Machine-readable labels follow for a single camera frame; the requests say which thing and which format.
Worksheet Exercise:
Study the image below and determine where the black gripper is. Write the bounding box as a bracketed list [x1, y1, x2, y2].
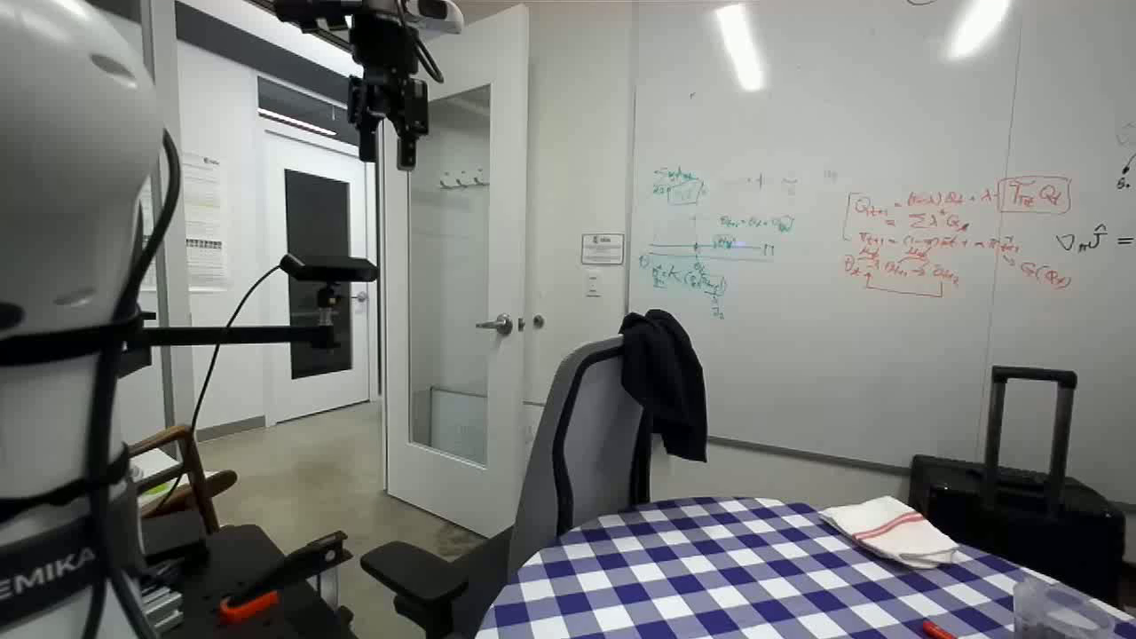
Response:
[345, 70, 432, 175]

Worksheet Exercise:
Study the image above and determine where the black cloth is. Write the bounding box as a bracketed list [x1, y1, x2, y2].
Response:
[617, 309, 708, 465]

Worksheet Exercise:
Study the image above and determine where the dark glass door panel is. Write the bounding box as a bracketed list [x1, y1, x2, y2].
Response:
[279, 168, 353, 385]

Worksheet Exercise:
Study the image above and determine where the white door with glass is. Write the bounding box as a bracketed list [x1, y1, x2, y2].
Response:
[376, 4, 531, 540]

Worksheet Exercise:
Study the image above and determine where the white paper sheet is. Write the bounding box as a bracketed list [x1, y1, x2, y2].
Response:
[179, 147, 232, 290]

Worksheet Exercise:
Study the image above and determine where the gray mesh office chair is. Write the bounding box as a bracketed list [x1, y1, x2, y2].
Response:
[359, 333, 714, 639]

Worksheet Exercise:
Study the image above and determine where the wooden stool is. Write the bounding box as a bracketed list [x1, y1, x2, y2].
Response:
[119, 424, 241, 540]

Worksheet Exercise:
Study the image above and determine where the black robot cart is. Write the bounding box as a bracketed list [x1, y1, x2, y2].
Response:
[139, 522, 359, 639]

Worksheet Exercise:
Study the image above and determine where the blue white checkered tablecloth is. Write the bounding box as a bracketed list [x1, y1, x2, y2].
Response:
[474, 492, 1136, 639]

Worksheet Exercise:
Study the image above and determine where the white red-striped towel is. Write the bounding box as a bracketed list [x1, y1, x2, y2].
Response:
[820, 492, 968, 576]

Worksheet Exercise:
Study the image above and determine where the black rolling suitcase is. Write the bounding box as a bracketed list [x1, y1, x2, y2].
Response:
[905, 362, 1128, 607]

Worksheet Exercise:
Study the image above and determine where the clear plastic cup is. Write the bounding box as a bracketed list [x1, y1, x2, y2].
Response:
[1011, 573, 1117, 639]

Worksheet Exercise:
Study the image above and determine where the black camera on stand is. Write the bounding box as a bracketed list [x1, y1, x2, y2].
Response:
[0, 253, 383, 385]

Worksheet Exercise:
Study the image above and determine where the silver door handle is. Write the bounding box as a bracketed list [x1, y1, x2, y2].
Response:
[472, 309, 545, 341]

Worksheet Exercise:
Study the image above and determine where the small white wall sign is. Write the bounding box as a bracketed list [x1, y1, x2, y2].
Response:
[578, 229, 627, 270]

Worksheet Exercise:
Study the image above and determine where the thin black camera cable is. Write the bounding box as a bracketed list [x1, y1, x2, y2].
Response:
[179, 258, 293, 458]

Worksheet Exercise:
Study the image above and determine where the black cable on robot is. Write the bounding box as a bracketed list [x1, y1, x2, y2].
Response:
[82, 124, 184, 639]

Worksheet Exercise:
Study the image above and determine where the black clamp orange handle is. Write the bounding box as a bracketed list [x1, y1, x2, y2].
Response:
[211, 528, 353, 630]

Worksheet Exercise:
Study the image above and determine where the large wall whiteboard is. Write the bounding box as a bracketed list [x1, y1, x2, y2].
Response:
[623, 0, 1136, 508]

